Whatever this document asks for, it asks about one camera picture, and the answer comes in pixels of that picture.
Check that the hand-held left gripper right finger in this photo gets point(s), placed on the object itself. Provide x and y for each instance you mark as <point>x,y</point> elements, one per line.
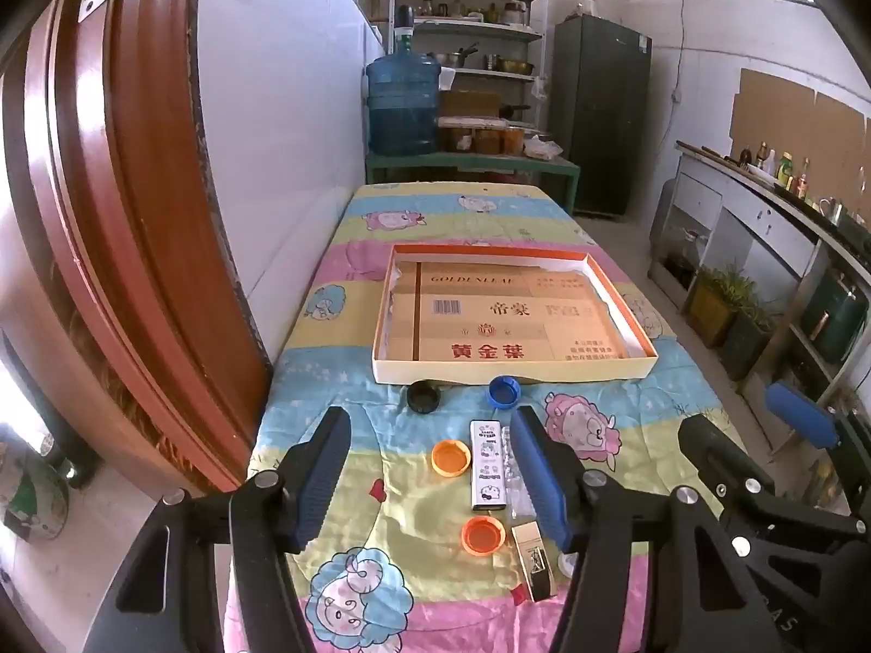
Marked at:
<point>544,490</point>

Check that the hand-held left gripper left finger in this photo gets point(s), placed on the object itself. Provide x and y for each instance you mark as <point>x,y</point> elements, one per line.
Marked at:
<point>320,483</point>

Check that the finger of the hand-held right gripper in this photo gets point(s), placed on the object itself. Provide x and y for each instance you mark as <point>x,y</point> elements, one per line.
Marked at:
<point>711,449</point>
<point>803,416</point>

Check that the clear floral lighter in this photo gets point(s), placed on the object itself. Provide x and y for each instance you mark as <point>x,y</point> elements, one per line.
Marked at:
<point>518,493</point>

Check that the white cartoon print lighter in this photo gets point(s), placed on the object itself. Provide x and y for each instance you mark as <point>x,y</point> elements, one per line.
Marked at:
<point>487,466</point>

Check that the white bottle cap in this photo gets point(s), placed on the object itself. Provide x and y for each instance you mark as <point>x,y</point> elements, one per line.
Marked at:
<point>567,563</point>

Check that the orange bottle cap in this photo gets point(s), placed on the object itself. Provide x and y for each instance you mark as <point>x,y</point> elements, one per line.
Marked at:
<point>482,536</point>
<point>451,458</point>

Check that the blue bottle cap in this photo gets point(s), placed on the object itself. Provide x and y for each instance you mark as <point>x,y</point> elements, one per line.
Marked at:
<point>505,391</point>

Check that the shallow cardboard tray orange rim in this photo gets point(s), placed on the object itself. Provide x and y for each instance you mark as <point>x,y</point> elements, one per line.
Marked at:
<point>510,368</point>

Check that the black bottle cap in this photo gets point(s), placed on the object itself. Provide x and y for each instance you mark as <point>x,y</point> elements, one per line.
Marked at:
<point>423,398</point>

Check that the green planter with plant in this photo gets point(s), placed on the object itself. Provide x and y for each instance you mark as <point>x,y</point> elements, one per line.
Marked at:
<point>745,347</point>

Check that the dark green metal can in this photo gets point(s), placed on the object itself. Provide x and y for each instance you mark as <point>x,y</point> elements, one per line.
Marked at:
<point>833,316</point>

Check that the brown planter with plant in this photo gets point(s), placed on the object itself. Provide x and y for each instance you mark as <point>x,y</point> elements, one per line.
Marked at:
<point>711,309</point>

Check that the metal cup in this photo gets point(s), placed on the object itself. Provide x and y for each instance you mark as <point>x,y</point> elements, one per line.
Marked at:
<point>827,207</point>

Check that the grey kitchen counter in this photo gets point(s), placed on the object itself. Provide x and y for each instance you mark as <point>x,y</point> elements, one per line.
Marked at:
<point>742,211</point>

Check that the grey gas cylinder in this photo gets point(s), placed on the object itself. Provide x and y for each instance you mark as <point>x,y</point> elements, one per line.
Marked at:
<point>668,224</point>

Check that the red sauce bottle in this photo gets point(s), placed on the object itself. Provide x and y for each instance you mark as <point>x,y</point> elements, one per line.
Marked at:
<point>803,182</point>

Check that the dark sauce bottle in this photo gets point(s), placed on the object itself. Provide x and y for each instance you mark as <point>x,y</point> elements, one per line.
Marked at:
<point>746,156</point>

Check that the cartoon sheep printed blanket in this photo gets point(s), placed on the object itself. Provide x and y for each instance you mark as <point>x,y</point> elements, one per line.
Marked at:
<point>408,231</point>

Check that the green printed sack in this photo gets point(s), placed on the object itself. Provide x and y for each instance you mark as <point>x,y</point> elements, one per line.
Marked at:
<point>34,496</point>

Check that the brown wooden door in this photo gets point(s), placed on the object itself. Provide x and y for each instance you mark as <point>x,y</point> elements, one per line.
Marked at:
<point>136,217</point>

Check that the green table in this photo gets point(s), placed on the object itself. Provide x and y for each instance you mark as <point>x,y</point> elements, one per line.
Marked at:
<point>476,162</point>

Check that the white plastic bag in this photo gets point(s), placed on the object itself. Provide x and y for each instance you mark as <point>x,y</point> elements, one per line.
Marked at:
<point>543,148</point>

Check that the jar of orange preserve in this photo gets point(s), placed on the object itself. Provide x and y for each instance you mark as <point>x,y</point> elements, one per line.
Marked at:
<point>457,139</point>
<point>512,141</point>
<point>488,140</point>

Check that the black pan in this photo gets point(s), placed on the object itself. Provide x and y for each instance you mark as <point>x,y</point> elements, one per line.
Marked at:
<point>514,111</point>

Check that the blue water jug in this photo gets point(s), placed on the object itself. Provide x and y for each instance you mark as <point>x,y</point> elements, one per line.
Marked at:
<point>401,102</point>

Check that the brown cardboard box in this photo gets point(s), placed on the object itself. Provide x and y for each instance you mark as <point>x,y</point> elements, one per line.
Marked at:
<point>469,103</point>

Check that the brass bowl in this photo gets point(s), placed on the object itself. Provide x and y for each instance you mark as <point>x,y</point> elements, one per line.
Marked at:
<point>515,66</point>

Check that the pale jug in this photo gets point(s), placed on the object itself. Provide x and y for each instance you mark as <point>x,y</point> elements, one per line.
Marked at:
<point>586,3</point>

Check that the cardboard wall panels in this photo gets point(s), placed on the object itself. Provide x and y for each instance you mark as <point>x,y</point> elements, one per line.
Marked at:
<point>776,115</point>

